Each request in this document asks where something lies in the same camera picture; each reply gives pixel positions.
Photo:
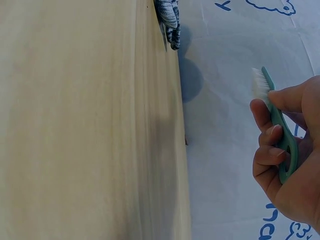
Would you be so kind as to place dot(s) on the person's right hand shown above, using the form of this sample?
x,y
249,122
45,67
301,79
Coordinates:
x,y
303,175

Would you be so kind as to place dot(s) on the person's left hand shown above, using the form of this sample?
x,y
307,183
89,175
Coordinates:
x,y
168,15

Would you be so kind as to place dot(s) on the person's left fingers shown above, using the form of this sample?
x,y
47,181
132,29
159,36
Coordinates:
x,y
174,37

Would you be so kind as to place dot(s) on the person's right thumb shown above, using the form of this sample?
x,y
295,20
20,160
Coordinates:
x,y
295,96

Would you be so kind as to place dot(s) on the green brush with white bristles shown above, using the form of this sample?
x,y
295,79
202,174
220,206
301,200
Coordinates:
x,y
280,125

